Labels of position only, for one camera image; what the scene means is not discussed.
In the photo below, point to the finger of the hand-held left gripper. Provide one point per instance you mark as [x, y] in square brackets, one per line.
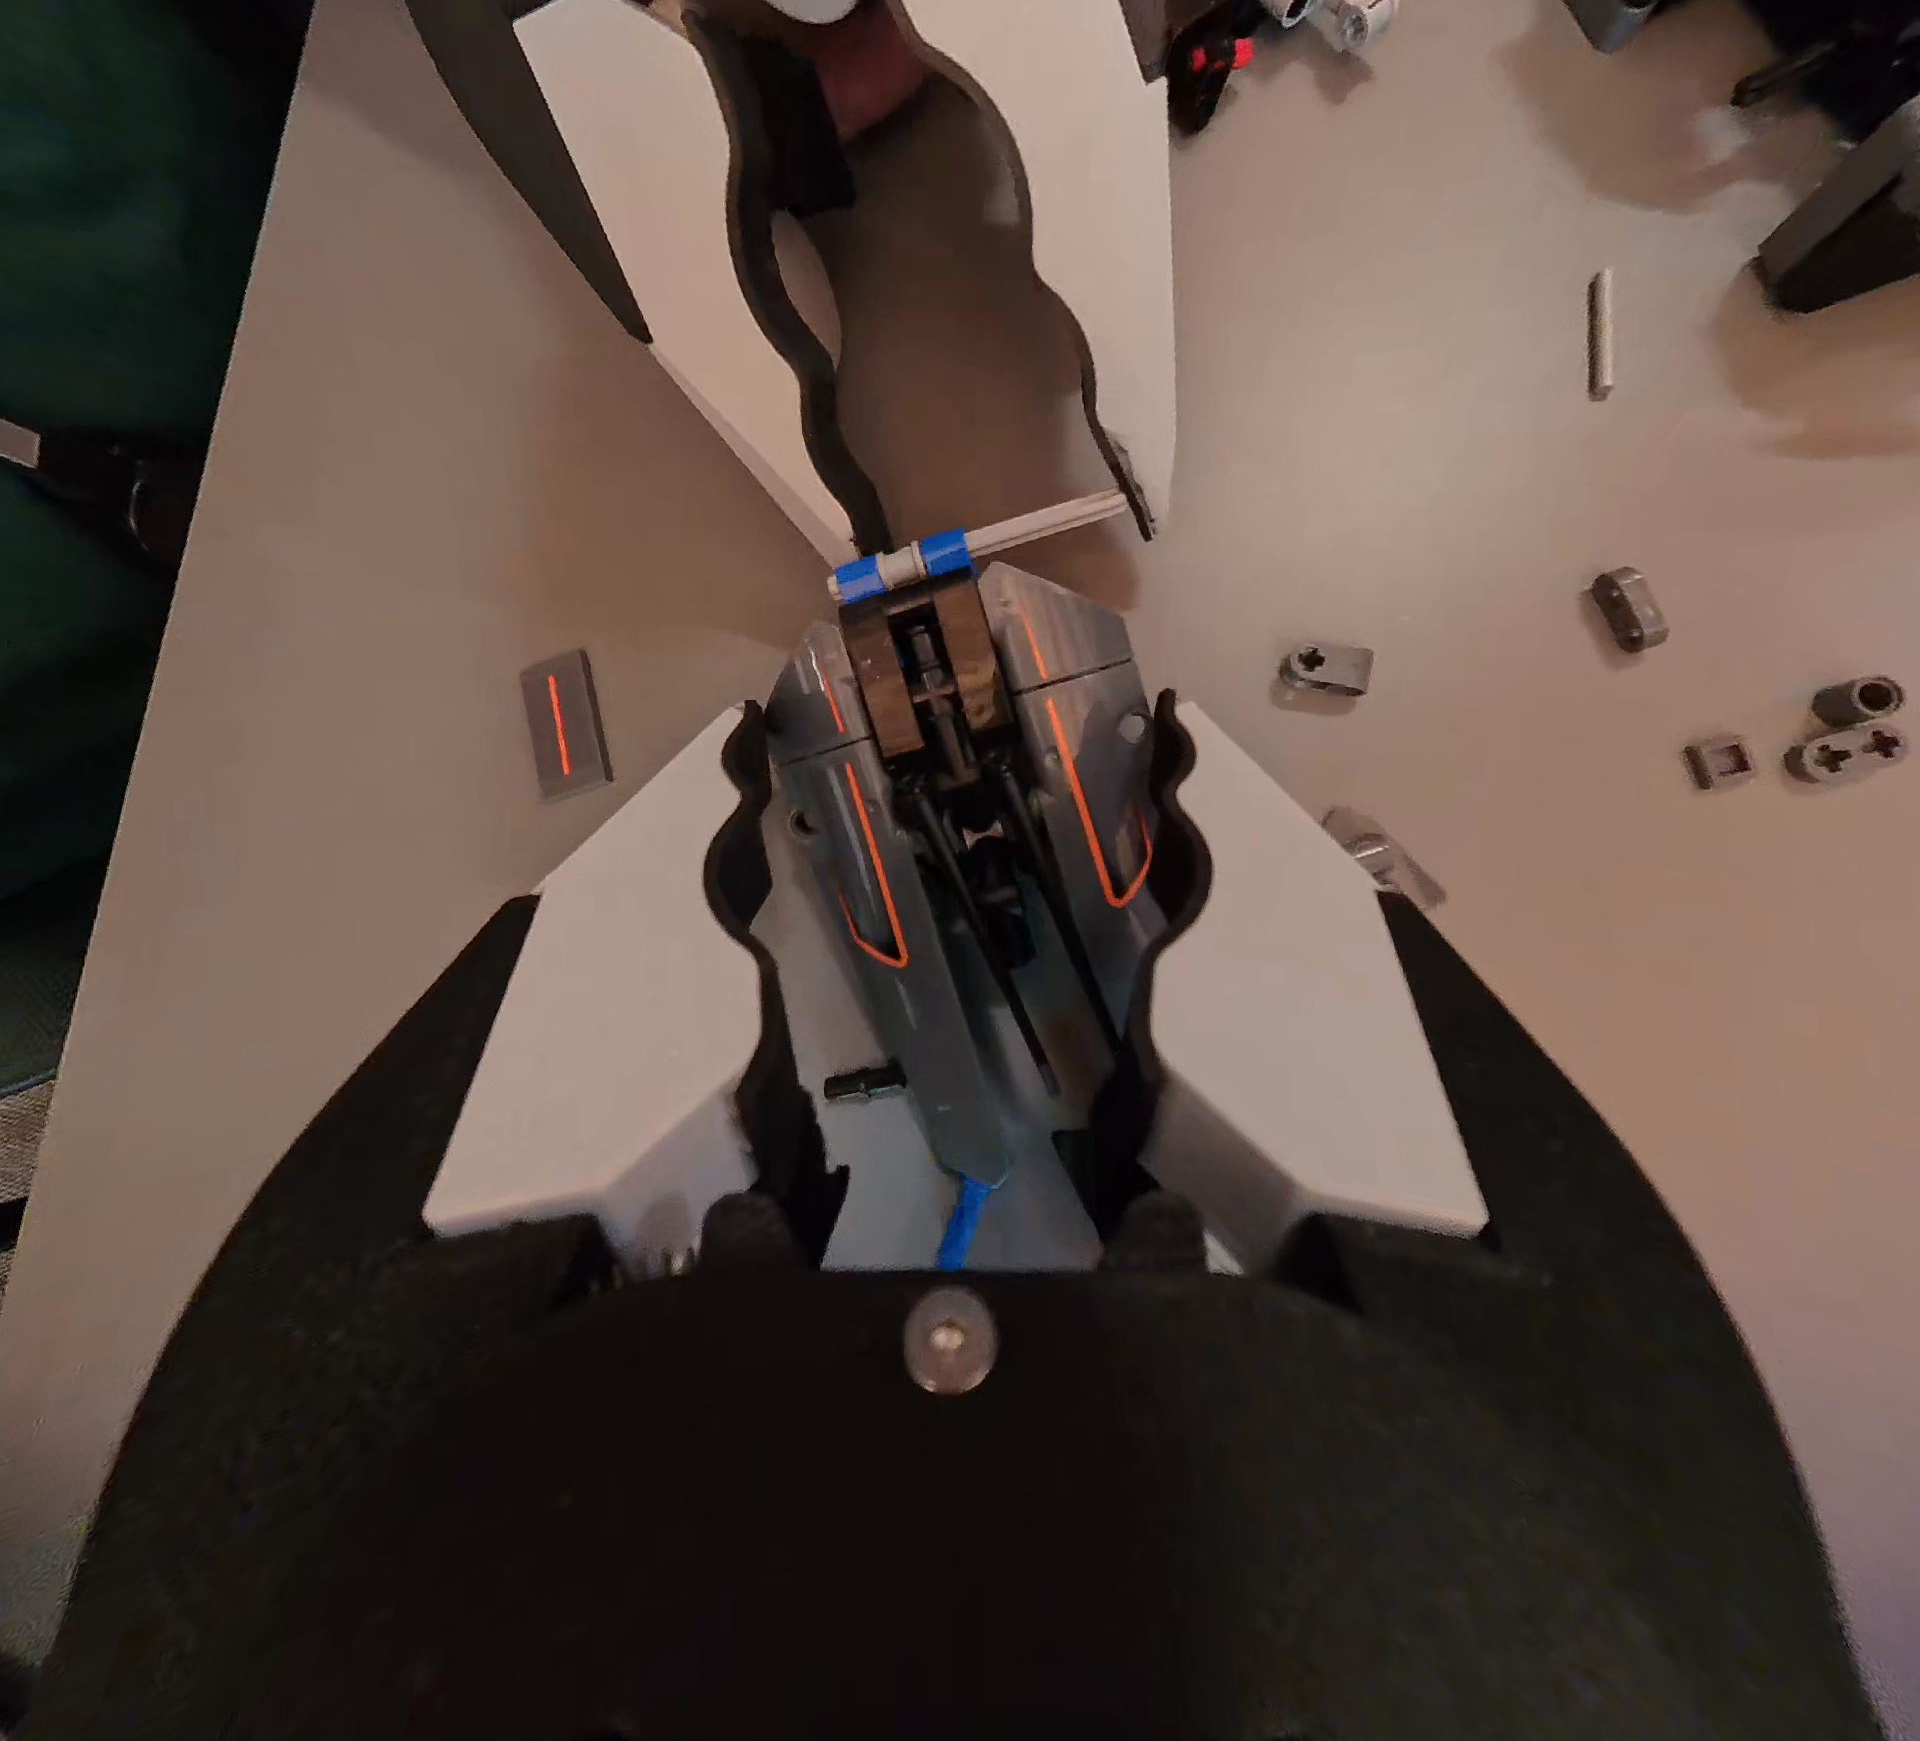
[646, 150]
[1050, 46]

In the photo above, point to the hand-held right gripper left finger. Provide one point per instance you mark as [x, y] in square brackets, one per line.
[604, 1019]

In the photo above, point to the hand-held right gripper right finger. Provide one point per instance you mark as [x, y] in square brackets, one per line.
[1301, 1019]

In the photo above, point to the dark grey lego wing assembly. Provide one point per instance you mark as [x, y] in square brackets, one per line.
[837, 793]

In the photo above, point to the grey angled lego piece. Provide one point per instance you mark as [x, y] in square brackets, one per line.
[1368, 851]

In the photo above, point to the group of black lego pins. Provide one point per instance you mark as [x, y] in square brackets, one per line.
[861, 1089]

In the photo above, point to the grey lego axle connector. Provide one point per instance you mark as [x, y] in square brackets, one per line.
[1340, 673]

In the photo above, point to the blue lego pin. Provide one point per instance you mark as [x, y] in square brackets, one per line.
[968, 1210]

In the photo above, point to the grey square lego piece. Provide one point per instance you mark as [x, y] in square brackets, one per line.
[1694, 766]

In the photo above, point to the grey curved lego piece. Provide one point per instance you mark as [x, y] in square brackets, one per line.
[1626, 609]

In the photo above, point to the light grey lego axle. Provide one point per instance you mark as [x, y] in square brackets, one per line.
[1603, 328]

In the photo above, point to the grey lego double connector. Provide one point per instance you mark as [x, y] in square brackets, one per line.
[1847, 707]

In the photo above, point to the grey tile with orange stripe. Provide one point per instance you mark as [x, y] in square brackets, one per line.
[584, 718]

